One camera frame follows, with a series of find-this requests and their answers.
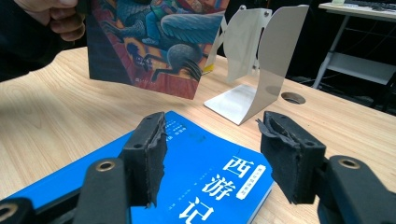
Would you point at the colourful illustrated book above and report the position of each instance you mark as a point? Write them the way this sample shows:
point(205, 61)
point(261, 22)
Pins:
point(149, 49)

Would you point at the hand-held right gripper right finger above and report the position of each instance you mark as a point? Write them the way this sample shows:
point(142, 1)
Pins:
point(292, 161)

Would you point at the metal expandable book stand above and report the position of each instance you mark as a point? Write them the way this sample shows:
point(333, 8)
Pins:
point(274, 56)

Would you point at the white metal desk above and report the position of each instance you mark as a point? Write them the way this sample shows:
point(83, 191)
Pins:
point(358, 67)

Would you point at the blue paperback book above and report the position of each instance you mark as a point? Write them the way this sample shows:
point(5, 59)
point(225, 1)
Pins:
point(199, 174)

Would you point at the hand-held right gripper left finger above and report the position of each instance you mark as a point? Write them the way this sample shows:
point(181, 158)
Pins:
point(144, 161)

